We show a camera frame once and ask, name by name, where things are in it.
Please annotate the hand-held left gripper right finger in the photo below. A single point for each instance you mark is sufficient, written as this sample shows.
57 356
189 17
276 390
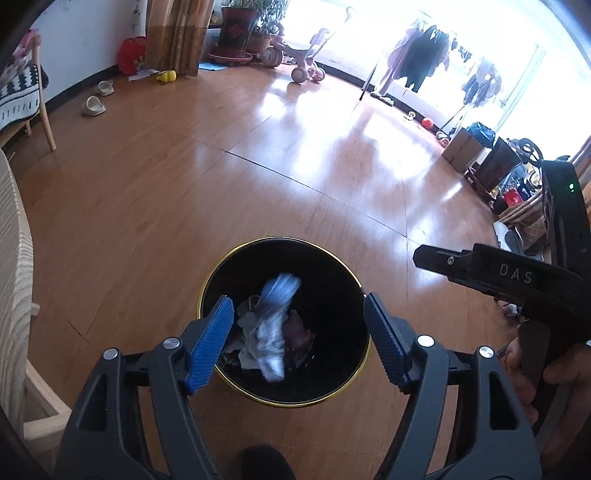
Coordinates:
388 341

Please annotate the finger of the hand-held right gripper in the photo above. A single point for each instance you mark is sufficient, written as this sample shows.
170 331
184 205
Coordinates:
443 262

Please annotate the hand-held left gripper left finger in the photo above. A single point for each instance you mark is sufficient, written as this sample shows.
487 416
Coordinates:
210 341

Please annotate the blue white wrapper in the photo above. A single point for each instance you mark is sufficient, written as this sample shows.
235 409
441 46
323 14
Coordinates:
274 323

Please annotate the black trash bin gold rim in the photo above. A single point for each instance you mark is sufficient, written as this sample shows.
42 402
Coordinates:
323 300

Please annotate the person's right hand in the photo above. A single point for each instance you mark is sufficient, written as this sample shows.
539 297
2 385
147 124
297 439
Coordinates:
572 383

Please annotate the crumpled grey paper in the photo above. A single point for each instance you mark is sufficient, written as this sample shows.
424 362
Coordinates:
247 332

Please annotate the white shoe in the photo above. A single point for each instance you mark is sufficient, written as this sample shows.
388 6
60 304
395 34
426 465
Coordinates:
508 237

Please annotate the wicker basket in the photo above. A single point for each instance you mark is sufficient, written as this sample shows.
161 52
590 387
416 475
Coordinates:
526 217

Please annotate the dark crumpled wrapper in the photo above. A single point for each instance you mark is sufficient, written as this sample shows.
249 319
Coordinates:
298 337

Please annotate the red plastic container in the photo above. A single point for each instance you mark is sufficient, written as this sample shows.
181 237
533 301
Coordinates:
512 197

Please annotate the cardboard box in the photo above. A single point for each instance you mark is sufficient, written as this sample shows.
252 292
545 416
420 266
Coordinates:
461 152

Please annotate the dark storage basket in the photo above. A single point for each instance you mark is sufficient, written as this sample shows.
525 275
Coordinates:
496 164

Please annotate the blue bag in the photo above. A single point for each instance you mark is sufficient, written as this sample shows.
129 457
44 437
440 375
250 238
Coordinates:
482 134

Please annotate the person's dark shoe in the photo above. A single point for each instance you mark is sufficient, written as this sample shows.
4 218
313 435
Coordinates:
268 464

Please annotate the black stroller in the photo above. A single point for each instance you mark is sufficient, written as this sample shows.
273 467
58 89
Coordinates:
526 150

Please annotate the red ball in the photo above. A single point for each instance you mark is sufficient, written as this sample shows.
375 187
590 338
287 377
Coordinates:
427 122

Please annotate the hanging light clothes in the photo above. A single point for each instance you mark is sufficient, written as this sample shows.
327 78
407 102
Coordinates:
482 83

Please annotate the clothes rack with clothes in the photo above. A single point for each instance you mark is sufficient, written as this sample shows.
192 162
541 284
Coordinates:
415 55

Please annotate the pink tricycle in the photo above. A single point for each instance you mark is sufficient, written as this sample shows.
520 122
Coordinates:
307 64

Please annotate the beige slipper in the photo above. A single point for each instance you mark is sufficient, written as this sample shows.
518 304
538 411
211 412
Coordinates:
105 87
92 106

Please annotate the yellow floor toy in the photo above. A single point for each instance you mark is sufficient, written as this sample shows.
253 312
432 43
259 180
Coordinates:
166 77

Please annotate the white balance bike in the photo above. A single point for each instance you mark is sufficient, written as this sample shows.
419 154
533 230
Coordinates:
272 55

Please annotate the wooden chair with patterned cushion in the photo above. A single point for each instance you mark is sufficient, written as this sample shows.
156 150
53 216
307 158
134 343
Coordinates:
46 124

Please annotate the white paper sheet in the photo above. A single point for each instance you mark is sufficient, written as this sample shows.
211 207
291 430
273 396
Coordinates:
141 76

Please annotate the blue floor mat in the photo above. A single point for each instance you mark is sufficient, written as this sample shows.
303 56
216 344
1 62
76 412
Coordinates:
213 67

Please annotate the small brown plant pot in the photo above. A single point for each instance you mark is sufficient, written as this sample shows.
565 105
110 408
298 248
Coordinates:
259 42

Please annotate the red bag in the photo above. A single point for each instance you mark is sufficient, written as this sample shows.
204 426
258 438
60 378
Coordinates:
131 55

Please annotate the green potted plant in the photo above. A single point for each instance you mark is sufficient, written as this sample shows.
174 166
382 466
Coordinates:
268 11

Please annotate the brown curtain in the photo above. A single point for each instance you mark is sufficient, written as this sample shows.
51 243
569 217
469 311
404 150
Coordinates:
180 37

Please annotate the dark red plant pot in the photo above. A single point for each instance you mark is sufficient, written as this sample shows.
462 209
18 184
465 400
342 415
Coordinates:
236 32

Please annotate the light wooden frame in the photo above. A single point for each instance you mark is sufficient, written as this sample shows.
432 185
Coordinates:
48 406

